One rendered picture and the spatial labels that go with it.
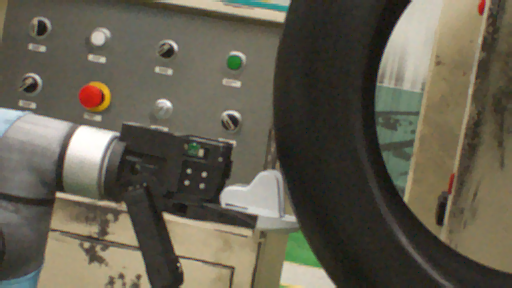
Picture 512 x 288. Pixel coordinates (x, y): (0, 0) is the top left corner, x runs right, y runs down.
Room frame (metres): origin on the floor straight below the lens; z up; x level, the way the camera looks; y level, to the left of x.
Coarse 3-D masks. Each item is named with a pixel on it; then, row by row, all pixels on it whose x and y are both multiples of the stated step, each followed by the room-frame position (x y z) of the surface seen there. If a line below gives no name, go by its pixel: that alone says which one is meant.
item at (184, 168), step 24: (120, 144) 1.06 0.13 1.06; (144, 144) 1.06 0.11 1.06; (168, 144) 1.06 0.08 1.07; (192, 144) 1.06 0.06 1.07; (216, 144) 1.03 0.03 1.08; (120, 168) 1.06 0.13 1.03; (144, 168) 1.06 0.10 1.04; (168, 168) 1.04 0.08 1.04; (192, 168) 1.04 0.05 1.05; (216, 168) 1.04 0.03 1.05; (120, 192) 1.07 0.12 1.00; (168, 192) 1.05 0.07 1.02; (192, 192) 1.04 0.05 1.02; (216, 192) 1.05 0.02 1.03
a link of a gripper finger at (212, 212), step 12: (180, 204) 1.06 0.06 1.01; (204, 204) 1.02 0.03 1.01; (216, 204) 1.04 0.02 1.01; (192, 216) 1.02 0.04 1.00; (204, 216) 1.02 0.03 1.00; (216, 216) 1.02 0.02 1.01; (228, 216) 1.02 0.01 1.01; (240, 216) 1.03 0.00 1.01; (252, 216) 1.03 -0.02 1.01; (252, 228) 1.02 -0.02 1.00
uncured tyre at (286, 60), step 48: (336, 0) 0.93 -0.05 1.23; (384, 0) 0.92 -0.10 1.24; (288, 48) 0.97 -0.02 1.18; (336, 48) 0.93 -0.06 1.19; (384, 48) 1.20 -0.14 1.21; (288, 96) 0.96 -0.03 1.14; (336, 96) 0.93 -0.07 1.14; (288, 144) 0.96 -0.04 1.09; (336, 144) 0.93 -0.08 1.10; (288, 192) 0.98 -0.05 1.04; (336, 192) 0.93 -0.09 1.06; (384, 192) 1.19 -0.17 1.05; (336, 240) 0.93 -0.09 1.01; (384, 240) 0.91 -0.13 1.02; (432, 240) 1.18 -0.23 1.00
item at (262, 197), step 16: (272, 176) 1.03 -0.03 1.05; (224, 192) 1.04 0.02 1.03; (240, 192) 1.04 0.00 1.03; (256, 192) 1.04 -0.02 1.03; (272, 192) 1.03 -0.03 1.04; (240, 208) 1.04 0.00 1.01; (256, 208) 1.04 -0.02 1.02; (272, 208) 1.03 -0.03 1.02; (272, 224) 1.03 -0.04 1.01; (288, 224) 1.03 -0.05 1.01
